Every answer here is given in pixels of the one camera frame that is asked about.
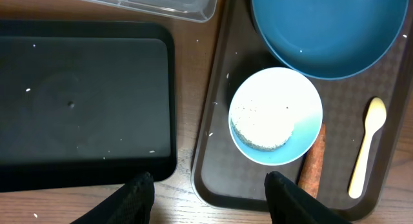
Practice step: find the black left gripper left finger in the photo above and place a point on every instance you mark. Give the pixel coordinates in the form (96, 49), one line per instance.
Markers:
(130, 204)

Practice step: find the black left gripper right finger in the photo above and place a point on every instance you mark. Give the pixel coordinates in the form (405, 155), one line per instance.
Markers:
(289, 204)

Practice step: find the orange carrot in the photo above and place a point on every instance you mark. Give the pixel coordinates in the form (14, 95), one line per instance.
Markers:
(310, 176)

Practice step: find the light blue rice bowl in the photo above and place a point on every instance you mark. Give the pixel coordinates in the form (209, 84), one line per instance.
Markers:
(275, 116)

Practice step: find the black tray bin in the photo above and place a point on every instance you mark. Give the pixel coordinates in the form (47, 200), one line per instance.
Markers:
(86, 103)

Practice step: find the brown serving tray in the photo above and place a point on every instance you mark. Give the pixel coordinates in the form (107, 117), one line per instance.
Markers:
(223, 177)

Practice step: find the yellow plastic spoon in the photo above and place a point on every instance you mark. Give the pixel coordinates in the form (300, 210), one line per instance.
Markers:
(374, 120)

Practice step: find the dark blue plate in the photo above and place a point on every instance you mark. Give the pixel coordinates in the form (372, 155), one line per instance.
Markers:
(329, 39)

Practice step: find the clear plastic bin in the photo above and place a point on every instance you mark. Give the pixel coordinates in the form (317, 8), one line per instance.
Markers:
(198, 11)

